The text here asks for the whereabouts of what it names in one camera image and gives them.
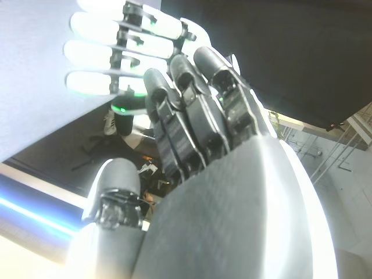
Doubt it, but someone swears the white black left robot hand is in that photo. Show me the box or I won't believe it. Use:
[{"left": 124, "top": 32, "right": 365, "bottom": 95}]
[{"left": 65, "top": 45, "right": 339, "bottom": 279}]

